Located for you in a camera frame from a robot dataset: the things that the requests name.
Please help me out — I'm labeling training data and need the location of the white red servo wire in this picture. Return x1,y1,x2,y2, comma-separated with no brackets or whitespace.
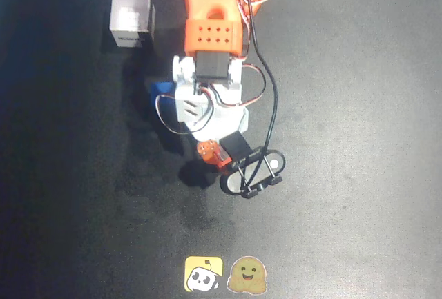
155,86,215,136
206,64,267,108

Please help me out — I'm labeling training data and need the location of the white cardboard box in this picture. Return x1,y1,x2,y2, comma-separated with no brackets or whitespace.
108,0,156,48

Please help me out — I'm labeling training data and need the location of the blue cube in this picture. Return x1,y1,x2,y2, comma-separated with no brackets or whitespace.
149,80,177,120

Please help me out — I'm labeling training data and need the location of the hugging face emoji sticker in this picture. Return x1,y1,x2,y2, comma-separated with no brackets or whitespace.
226,255,269,295

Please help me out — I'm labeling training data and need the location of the black webcam with clamp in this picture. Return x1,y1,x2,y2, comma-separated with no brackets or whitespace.
220,146,287,200

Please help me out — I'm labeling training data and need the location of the yellow robot sticker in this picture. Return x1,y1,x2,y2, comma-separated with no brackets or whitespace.
184,255,224,293

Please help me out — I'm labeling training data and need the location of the black camera cable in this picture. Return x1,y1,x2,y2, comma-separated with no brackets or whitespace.
241,0,280,191

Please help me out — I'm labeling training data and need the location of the black table mat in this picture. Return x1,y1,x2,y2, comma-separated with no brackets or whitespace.
0,0,442,299

